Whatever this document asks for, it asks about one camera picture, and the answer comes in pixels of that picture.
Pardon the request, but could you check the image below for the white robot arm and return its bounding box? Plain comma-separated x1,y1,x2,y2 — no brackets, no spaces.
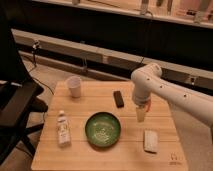
131,63,213,127

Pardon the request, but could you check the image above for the green ceramic bowl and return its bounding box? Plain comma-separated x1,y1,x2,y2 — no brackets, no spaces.
85,112,121,148

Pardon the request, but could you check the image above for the orange red marker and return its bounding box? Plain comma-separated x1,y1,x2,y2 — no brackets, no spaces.
146,99,151,112

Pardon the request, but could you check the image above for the black rectangular block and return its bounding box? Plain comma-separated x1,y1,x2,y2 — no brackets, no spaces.
113,91,124,108

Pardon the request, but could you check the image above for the white sponge block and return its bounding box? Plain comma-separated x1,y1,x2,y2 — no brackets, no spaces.
144,130,158,153

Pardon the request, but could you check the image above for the white paper cup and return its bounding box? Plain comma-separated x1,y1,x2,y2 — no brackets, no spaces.
66,76,81,98

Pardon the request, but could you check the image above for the small white bottle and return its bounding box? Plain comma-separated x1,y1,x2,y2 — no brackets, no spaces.
57,110,71,147

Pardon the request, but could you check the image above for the black office chair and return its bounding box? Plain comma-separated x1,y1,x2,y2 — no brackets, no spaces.
0,5,48,165

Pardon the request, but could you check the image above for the black cable on floor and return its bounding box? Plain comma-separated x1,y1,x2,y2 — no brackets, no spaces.
20,39,55,96

